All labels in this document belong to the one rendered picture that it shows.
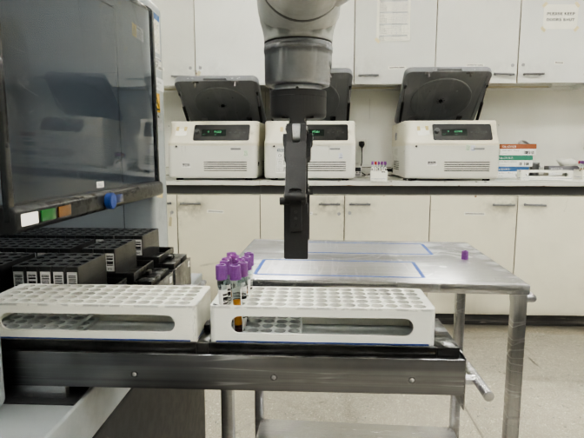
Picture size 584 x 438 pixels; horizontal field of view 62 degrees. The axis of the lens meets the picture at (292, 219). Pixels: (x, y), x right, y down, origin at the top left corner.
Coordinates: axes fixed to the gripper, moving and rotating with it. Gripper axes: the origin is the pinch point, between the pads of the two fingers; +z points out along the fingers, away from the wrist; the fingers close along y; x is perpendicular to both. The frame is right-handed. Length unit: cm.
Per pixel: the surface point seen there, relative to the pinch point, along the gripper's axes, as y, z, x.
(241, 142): 229, -18, 43
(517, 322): 25, 20, -41
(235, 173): 229, 0, 46
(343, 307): -4.4, 8.1, -6.2
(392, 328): 3.4, 13.8, -13.8
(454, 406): 67, 60, -42
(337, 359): -6.6, 14.4, -5.3
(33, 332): -4.9, 12.1, 35.7
